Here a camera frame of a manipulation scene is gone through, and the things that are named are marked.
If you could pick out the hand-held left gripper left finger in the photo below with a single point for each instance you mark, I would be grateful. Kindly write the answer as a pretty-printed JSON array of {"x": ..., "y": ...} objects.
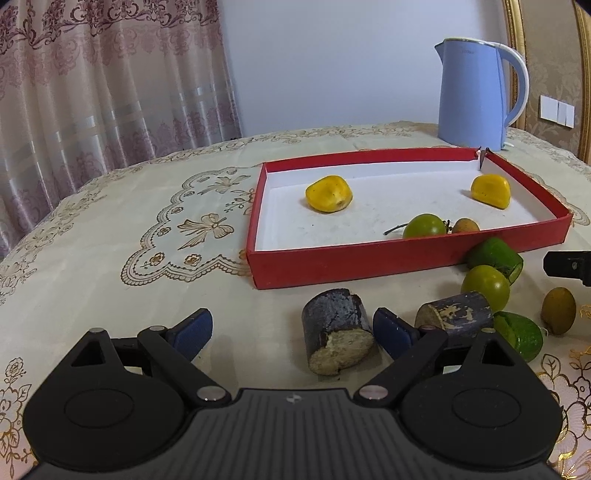
[{"x": 191, "y": 334}]

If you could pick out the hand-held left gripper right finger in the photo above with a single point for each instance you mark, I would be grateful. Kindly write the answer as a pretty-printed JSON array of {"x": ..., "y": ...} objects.
[{"x": 392, "y": 334}]

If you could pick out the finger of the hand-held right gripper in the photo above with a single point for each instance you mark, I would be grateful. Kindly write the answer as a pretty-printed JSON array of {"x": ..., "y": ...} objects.
[{"x": 570, "y": 267}]

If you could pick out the olive brown round fruit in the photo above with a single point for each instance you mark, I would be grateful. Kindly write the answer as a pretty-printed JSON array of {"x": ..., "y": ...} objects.
[{"x": 558, "y": 310}]

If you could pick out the dark sugarcane piece white marks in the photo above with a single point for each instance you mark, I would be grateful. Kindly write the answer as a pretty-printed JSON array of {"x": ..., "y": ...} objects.
[{"x": 461, "y": 309}]

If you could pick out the green cucumber piece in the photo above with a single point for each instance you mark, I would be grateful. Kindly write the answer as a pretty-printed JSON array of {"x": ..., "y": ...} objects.
[
  {"x": 491, "y": 256},
  {"x": 517, "y": 334}
]

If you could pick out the green round fruit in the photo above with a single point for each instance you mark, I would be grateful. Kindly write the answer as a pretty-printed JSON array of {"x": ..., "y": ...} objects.
[
  {"x": 425, "y": 226},
  {"x": 485, "y": 286}
]

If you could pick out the yellow fruit piece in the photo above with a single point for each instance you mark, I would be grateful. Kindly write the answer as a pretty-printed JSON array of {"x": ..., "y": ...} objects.
[
  {"x": 491, "y": 190},
  {"x": 328, "y": 194}
]

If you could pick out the brown longan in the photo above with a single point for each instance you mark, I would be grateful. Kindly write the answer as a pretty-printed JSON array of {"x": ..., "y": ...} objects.
[{"x": 465, "y": 226}]

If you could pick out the red shallow box tray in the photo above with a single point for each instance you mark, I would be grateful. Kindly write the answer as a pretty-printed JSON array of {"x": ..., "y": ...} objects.
[{"x": 369, "y": 207}]

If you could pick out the blue electric kettle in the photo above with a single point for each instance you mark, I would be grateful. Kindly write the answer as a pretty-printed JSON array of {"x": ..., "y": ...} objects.
[{"x": 471, "y": 97}]

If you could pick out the gold moulding strip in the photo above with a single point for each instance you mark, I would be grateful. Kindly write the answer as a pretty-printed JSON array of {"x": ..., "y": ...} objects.
[
  {"x": 517, "y": 46},
  {"x": 584, "y": 69}
]

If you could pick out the pink floral curtain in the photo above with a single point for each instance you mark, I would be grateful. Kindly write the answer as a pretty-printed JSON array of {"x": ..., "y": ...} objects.
[{"x": 101, "y": 83}]

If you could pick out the white wall switch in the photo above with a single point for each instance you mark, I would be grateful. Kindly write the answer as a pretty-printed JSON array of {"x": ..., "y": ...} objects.
[{"x": 556, "y": 110}]

